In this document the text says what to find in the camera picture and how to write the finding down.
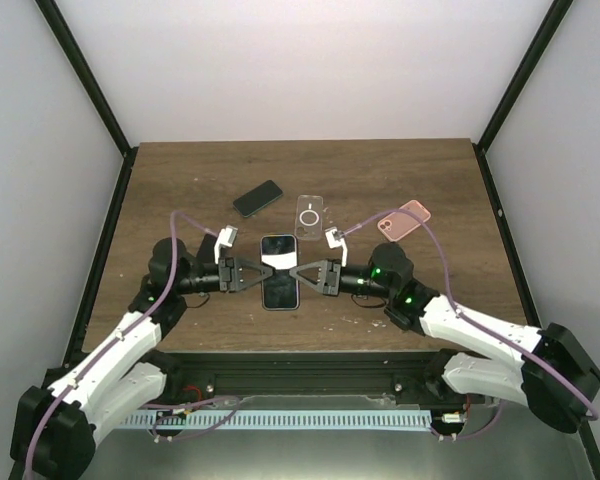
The right black frame post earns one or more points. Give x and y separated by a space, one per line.
548 27

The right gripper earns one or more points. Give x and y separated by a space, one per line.
329 282

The silver phone black screen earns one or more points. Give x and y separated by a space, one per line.
279 272

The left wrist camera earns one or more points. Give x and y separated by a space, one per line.
224 240

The white slotted cable duct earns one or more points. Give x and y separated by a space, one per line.
383 420

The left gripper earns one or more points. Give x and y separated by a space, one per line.
233 281

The left black frame post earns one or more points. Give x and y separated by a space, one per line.
62 32

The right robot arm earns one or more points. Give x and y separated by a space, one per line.
544 369

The black aluminium frame rail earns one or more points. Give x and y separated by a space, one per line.
423 378

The pink phone case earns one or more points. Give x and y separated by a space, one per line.
396 226

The clear phone case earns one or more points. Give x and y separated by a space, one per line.
309 218

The blue-edged dark phone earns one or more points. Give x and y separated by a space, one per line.
257 198

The black frame post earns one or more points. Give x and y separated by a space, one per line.
62 32
548 27

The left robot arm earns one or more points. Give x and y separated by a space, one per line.
59 428

